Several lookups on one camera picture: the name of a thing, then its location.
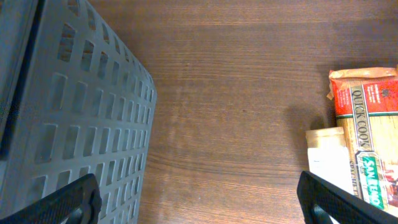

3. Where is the orange spaghetti packet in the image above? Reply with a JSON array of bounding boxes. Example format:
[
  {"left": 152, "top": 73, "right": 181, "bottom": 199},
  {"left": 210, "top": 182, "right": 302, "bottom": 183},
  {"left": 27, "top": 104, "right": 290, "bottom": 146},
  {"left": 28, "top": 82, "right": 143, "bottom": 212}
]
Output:
[{"left": 328, "top": 67, "right": 397, "bottom": 216}]

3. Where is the white tube with tan cap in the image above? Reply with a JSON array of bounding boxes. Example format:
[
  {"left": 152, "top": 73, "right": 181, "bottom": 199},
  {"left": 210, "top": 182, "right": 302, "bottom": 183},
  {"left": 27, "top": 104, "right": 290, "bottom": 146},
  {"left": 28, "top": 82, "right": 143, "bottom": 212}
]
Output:
[{"left": 305, "top": 127, "right": 354, "bottom": 194}]

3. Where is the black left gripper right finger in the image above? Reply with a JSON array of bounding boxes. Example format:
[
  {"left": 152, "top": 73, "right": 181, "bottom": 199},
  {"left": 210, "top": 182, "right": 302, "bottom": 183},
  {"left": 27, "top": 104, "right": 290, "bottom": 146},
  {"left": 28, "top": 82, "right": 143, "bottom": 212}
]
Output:
[{"left": 297, "top": 171, "right": 397, "bottom": 224}]

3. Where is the dark grey plastic basket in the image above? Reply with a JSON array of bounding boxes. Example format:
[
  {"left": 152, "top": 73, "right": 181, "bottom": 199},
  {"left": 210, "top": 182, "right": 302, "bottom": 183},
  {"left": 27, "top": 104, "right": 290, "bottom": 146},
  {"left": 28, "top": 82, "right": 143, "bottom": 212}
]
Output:
[{"left": 1, "top": 0, "right": 157, "bottom": 223}]

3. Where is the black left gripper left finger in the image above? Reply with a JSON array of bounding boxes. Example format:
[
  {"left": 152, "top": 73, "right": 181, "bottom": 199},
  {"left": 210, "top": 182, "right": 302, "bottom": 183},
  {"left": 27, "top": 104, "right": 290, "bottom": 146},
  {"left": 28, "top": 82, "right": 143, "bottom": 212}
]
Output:
[{"left": 1, "top": 174, "right": 102, "bottom": 224}]

